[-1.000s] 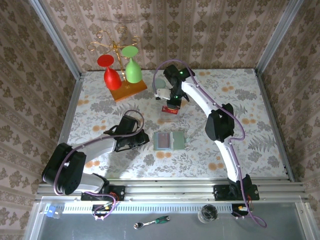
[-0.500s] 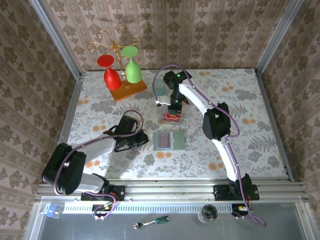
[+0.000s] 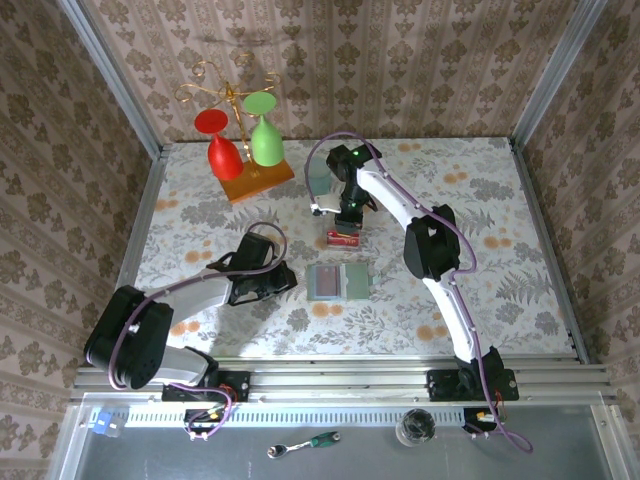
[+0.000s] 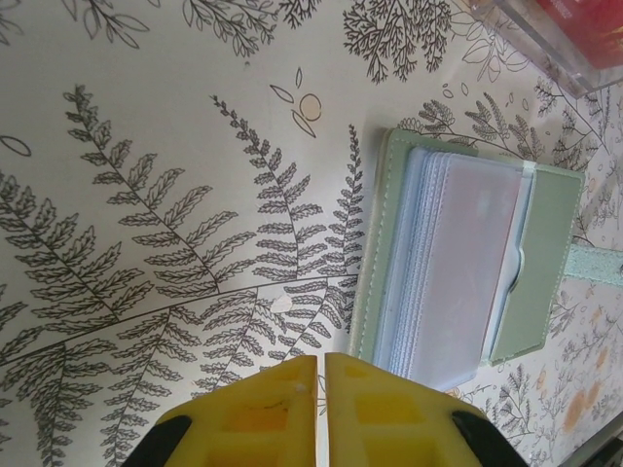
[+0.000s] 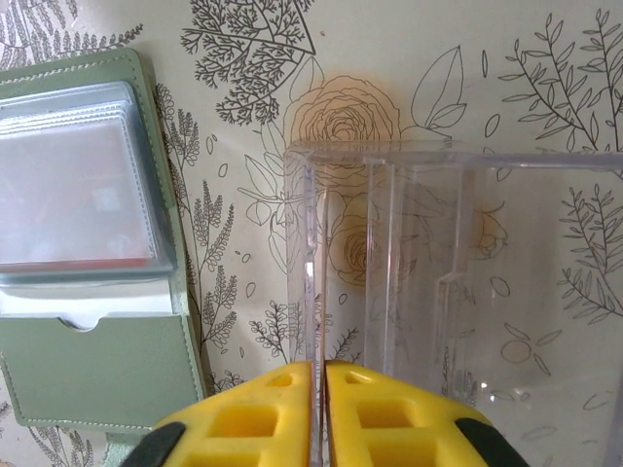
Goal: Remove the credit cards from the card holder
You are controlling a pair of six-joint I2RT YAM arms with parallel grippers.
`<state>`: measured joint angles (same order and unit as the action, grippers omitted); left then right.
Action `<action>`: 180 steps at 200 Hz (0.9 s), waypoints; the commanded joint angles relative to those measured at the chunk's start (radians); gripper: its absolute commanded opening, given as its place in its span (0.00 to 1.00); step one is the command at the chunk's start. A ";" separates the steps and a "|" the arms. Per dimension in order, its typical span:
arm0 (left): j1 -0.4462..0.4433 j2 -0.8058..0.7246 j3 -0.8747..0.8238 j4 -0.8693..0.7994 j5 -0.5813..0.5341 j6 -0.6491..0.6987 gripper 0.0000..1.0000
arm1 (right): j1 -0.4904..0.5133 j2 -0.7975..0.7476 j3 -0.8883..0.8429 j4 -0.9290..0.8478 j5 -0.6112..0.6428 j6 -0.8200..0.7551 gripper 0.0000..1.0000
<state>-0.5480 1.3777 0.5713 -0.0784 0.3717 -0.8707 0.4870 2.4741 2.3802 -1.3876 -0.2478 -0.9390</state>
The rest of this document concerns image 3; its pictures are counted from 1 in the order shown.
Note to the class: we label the maroon credit card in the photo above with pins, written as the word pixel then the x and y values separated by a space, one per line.
pixel 329 282

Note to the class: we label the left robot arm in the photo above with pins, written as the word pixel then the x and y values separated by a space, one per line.
pixel 125 340

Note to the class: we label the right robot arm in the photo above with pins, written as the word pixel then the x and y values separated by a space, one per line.
pixel 457 320

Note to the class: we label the frosted teal cup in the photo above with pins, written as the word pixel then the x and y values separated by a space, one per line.
pixel 320 177

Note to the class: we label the floral tablecloth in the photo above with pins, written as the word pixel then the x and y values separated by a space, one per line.
pixel 350 330

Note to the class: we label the green wine glass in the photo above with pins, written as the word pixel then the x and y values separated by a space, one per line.
pixel 266 142

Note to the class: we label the red wine glass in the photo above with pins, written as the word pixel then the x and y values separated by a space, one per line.
pixel 225 157

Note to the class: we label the black connector block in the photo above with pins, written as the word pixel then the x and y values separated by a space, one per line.
pixel 205 417
pixel 477 417

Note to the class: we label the clear glass jar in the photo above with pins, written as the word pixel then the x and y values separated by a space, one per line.
pixel 415 427

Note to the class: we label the grey metal shelf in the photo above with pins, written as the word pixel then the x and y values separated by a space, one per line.
pixel 375 465

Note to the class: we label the small blue plastic part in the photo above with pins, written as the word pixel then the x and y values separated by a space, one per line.
pixel 102 422

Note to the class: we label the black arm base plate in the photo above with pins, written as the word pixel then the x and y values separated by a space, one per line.
pixel 507 385
pixel 235 387

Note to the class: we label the aluminium front frame rail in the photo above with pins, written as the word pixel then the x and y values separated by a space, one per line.
pixel 340 382

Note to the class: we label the aluminium side rail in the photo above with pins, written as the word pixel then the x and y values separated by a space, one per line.
pixel 544 225
pixel 145 210

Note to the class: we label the aluminium frame post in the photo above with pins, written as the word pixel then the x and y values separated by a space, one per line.
pixel 117 82
pixel 555 75

